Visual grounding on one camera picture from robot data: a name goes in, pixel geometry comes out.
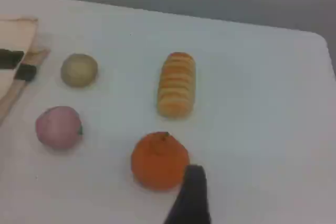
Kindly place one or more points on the beige round fruit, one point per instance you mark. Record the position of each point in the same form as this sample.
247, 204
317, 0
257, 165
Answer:
78, 70

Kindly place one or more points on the long ridged bread loaf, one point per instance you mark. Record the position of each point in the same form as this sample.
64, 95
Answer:
176, 85

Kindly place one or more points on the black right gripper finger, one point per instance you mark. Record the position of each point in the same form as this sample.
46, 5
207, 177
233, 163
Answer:
191, 200

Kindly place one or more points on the pink peach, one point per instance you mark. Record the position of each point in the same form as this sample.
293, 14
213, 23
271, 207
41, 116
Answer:
57, 128

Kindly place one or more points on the orange tangerine with stem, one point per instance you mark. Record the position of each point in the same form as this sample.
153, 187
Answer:
157, 161

